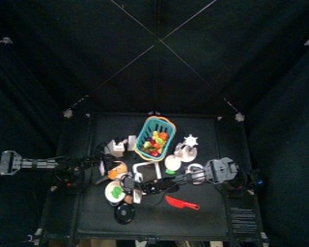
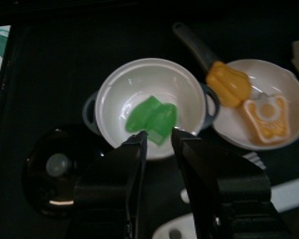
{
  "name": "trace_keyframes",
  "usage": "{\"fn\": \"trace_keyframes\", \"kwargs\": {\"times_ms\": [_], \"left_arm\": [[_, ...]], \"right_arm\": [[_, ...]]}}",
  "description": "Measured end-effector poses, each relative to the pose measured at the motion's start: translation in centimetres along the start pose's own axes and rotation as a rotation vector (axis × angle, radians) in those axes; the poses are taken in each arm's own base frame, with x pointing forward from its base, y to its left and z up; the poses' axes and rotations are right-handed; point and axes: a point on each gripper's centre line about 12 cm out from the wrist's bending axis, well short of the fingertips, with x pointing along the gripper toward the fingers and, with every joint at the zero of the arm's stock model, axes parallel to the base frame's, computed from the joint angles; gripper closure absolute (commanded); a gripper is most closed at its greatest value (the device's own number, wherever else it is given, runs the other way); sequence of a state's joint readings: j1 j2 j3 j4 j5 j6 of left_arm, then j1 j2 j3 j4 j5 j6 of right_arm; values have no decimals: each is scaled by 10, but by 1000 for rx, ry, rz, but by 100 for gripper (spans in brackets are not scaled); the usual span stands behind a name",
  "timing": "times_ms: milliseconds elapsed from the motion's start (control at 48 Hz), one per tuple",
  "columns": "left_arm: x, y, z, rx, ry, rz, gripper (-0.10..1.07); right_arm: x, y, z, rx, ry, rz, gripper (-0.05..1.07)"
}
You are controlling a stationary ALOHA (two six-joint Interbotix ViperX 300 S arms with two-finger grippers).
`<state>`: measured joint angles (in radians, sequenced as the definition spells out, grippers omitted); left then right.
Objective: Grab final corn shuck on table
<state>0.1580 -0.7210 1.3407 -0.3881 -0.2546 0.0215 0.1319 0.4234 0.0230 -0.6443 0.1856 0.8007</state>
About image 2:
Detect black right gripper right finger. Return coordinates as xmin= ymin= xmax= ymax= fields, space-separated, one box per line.
xmin=169 ymin=127 xmax=292 ymax=239

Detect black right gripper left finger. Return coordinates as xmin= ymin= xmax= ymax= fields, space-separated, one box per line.
xmin=66 ymin=130 xmax=149 ymax=239

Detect green toy corn husk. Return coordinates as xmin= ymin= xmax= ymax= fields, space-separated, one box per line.
xmin=124 ymin=95 xmax=179 ymax=147

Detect yellow toy corn cob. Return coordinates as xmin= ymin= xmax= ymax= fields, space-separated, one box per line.
xmin=204 ymin=60 xmax=252 ymax=108

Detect white plastic toy utensil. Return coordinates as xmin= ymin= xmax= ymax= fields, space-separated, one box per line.
xmin=150 ymin=177 xmax=299 ymax=239

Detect toy egg toast slice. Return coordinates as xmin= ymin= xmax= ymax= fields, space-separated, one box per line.
xmin=240 ymin=93 xmax=291 ymax=146

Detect white toy frying pan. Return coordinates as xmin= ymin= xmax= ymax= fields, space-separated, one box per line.
xmin=170 ymin=21 xmax=299 ymax=151

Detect white toy pot grey handles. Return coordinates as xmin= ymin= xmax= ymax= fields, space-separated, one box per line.
xmin=81 ymin=57 xmax=220 ymax=162

